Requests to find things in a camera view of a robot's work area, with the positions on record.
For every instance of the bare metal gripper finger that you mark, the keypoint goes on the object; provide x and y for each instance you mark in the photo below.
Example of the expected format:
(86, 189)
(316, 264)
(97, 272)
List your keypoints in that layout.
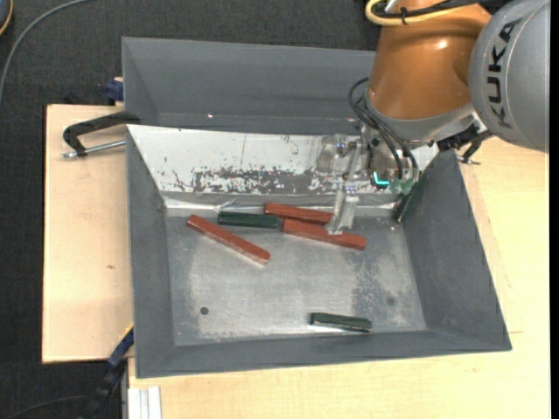
(344, 212)
(332, 153)

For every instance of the red-brown flat block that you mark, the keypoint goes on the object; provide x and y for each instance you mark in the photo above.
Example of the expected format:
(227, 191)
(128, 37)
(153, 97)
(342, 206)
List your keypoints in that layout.
(297, 212)
(227, 239)
(319, 233)

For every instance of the dark green flat block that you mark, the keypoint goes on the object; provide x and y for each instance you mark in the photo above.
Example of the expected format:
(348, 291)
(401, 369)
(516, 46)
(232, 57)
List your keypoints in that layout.
(249, 220)
(410, 201)
(340, 322)

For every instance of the grey metal bin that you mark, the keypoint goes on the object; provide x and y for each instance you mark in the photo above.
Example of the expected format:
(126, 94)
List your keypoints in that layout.
(284, 286)

